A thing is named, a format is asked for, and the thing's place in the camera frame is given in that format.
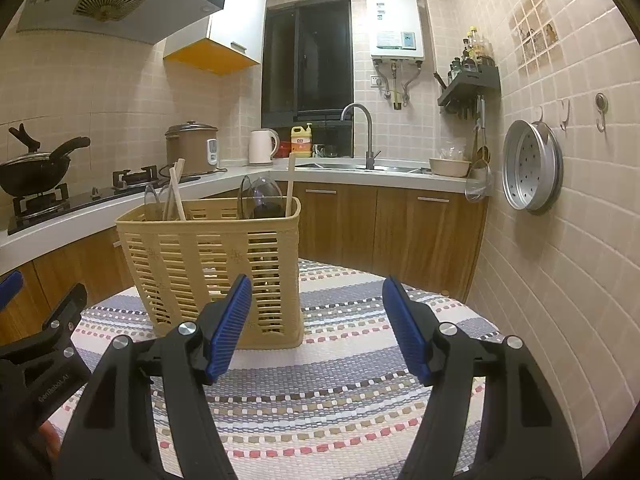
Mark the black wok with lid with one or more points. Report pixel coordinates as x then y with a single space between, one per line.
37 172

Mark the brown rice cooker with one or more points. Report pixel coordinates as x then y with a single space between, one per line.
196 143

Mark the beige bowl on counter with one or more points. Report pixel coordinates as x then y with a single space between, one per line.
449 167

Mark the steel sink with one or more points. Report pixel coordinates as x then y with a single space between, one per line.
381 169

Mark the black wall spice rack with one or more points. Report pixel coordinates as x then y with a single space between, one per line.
469 77

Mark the grey range hood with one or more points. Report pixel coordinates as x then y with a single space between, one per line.
148 21

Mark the white orange wall cabinet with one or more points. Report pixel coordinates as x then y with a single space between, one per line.
224 42

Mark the hanging ladle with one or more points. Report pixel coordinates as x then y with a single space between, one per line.
479 180

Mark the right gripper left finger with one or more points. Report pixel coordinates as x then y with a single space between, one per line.
194 355

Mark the clear plastic spoon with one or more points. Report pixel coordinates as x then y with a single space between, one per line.
152 206

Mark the black gas stove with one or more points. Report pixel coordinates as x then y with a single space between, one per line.
31 210

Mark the white electric kettle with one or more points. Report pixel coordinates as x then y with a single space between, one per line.
264 144

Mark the metal wall hook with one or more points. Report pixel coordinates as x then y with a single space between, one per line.
601 103

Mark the person's left hand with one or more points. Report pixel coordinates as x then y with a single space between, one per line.
52 439

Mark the yellow detergent bottle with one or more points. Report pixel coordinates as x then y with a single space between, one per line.
301 140

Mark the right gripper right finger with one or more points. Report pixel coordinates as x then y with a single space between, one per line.
438 354

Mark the wooden chopstick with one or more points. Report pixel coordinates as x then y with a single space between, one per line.
170 204
290 184
174 183

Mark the round metal steamer tray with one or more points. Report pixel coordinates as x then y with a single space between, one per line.
532 167

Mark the white water heater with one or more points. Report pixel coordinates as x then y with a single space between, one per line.
395 30

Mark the striped woven table mat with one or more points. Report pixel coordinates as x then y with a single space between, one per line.
341 405

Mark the beige plastic utensil basket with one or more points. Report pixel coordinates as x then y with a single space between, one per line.
179 266

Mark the dark window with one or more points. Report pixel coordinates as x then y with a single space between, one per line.
308 72

